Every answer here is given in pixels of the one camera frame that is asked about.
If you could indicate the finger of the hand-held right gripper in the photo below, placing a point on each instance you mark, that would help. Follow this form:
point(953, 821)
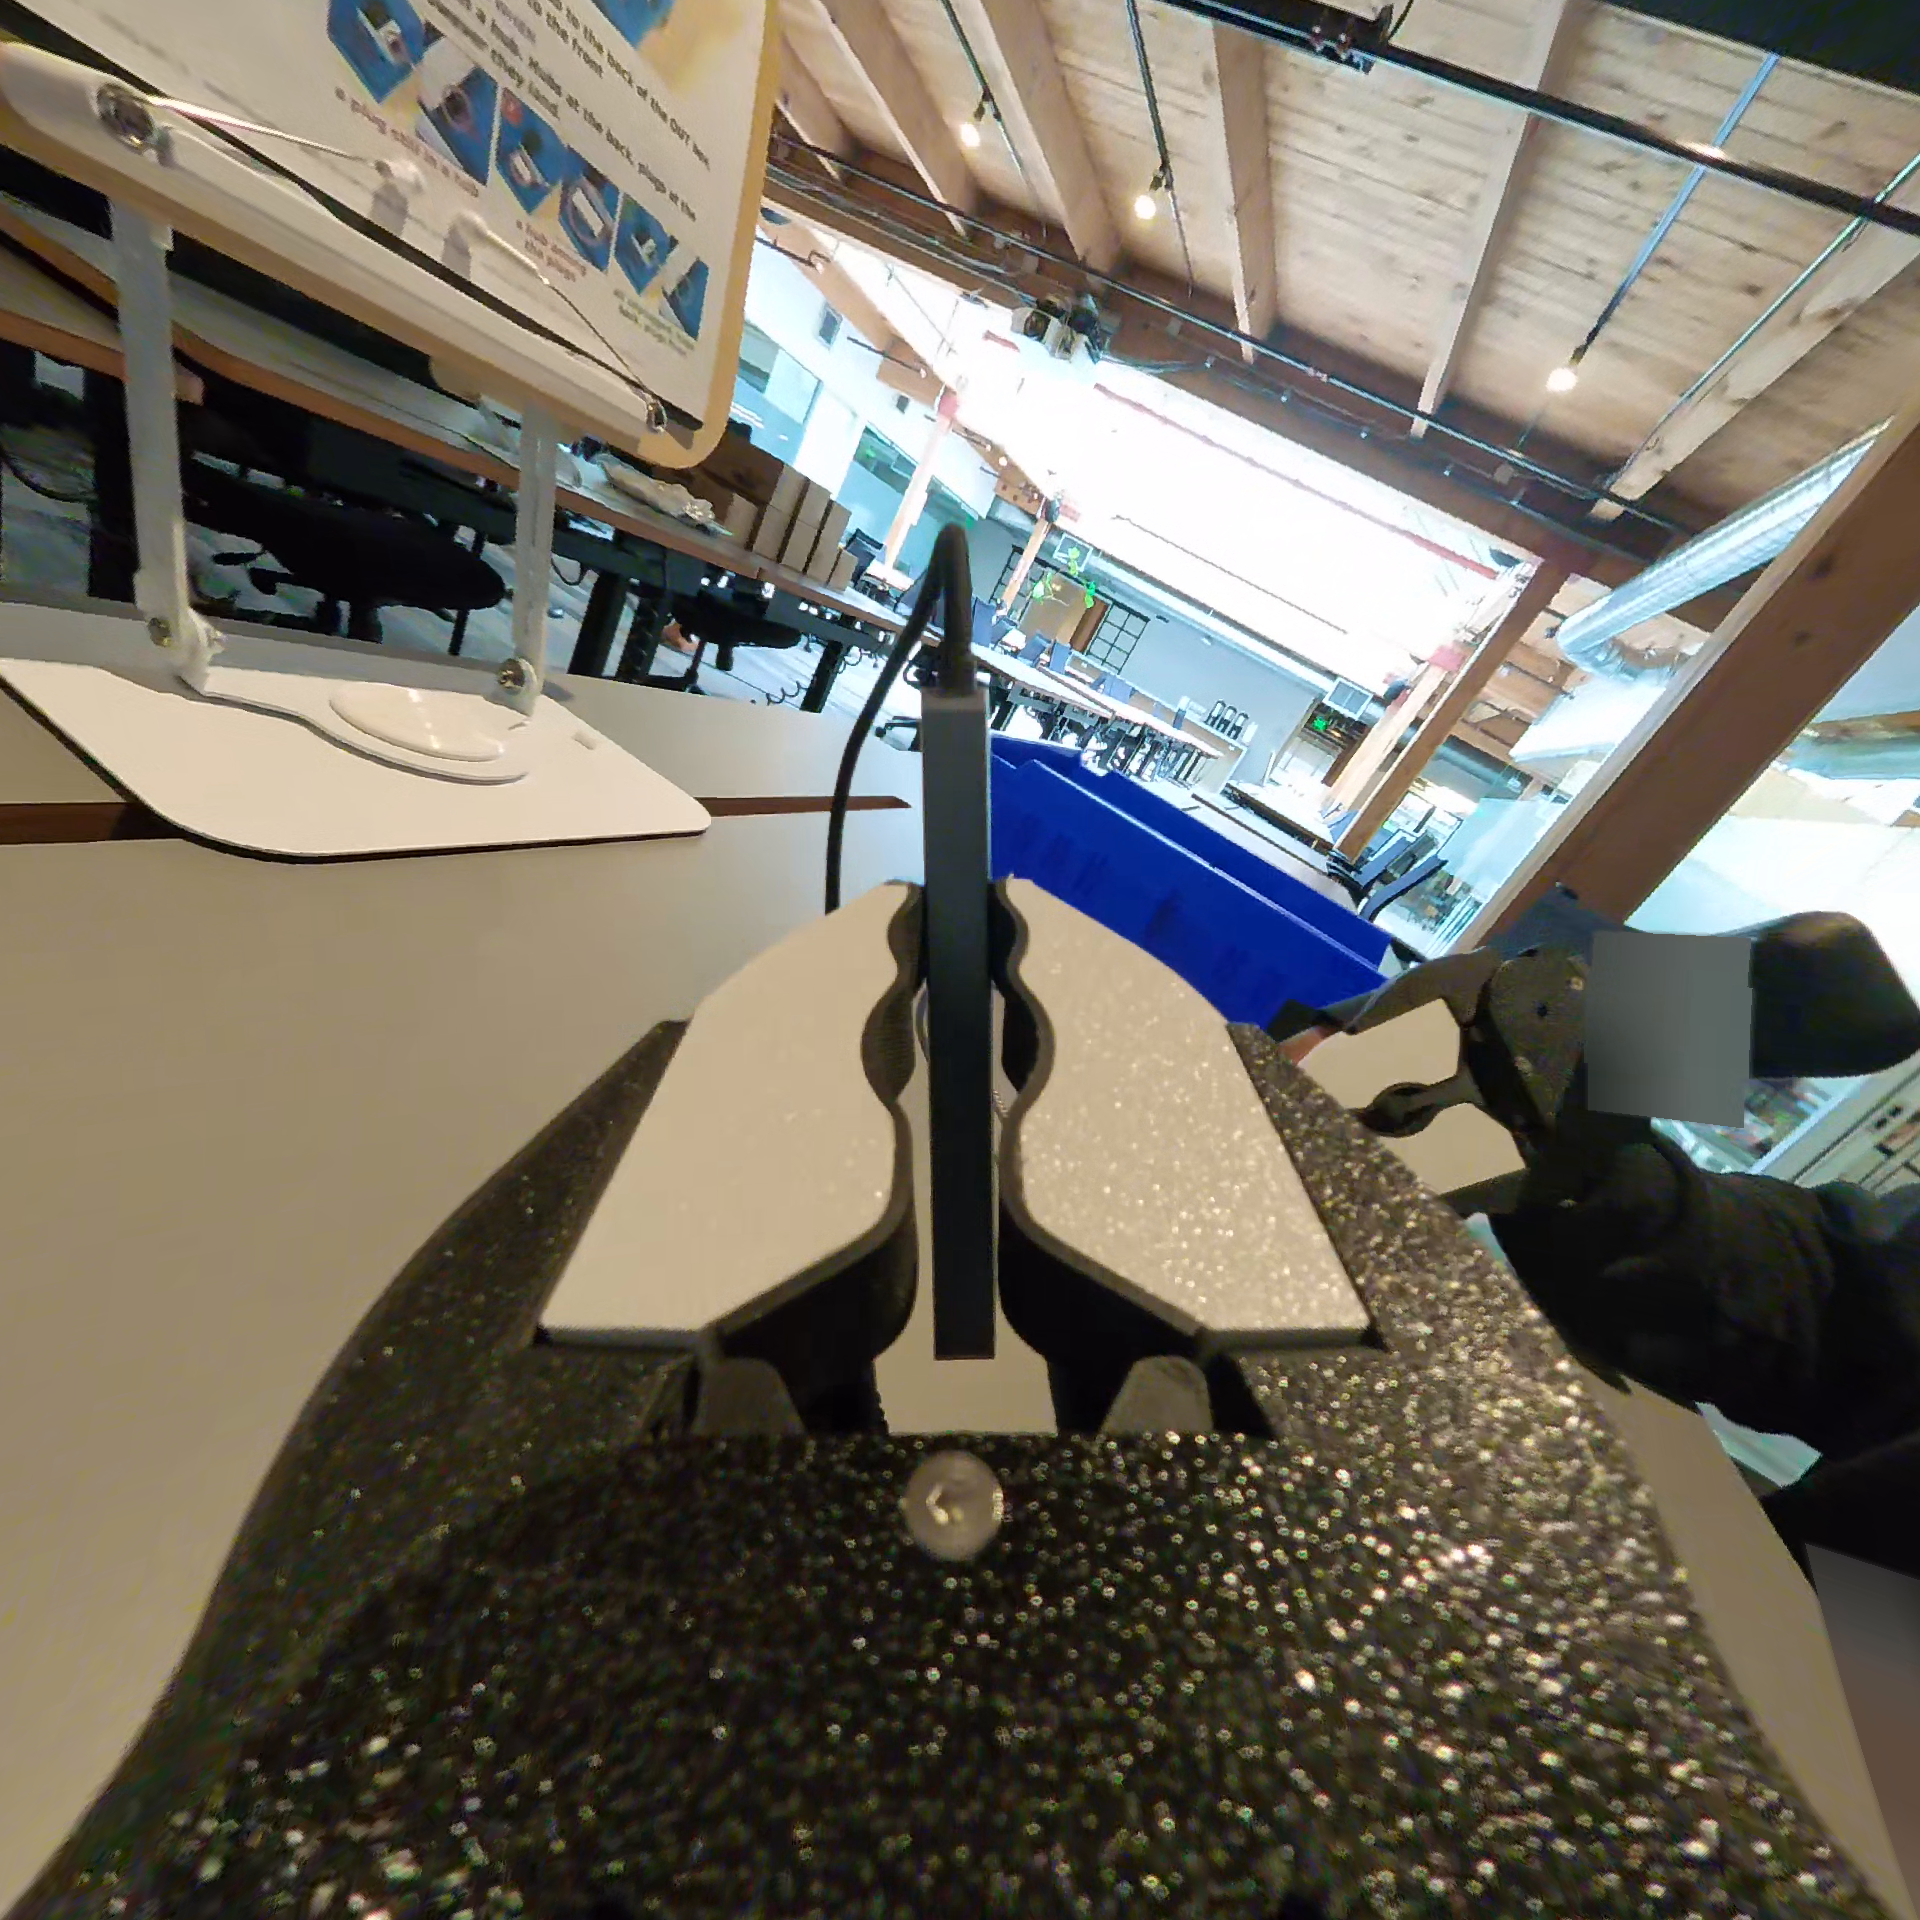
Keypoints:
point(1485, 1170)
point(1394, 1073)

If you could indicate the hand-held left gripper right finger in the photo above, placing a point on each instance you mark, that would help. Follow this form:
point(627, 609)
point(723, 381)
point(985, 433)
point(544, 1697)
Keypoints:
point(1171, 1170)

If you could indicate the dark grey usb hub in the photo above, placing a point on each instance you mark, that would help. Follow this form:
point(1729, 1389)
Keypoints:
point(961, 1050)

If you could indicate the blue plastic bin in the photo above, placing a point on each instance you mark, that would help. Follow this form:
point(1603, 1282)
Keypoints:
point(1201, 914)
point(1020, 819)

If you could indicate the white and wood document stand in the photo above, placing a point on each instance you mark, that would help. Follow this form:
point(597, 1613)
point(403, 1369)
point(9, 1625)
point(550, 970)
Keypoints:
point(375, 764)

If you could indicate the person's right forearm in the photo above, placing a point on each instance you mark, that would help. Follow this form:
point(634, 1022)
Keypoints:
point(1875, 1320)

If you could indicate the silver air duct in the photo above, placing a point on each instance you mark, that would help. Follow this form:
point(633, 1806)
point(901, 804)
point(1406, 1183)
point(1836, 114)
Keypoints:
point(1681, 579)

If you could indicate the black office chair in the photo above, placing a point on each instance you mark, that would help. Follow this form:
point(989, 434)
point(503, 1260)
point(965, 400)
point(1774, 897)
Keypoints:
point(391, 579)

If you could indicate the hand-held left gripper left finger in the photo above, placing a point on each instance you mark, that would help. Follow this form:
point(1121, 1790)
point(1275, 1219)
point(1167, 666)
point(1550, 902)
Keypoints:
point(750, 1141)

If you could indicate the person's right hand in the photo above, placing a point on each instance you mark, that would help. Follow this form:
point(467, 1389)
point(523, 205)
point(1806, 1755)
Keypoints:
point(1650, 1275)

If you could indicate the cardboard box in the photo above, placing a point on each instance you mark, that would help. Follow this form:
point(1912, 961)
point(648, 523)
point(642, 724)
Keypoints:
point(803, 524)

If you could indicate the wooden post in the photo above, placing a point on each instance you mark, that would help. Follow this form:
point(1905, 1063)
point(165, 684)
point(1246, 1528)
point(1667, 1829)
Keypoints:
point(1724, 720)

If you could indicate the printed instruction sheet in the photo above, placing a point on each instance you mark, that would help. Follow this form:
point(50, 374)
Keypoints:
point(600, 121)

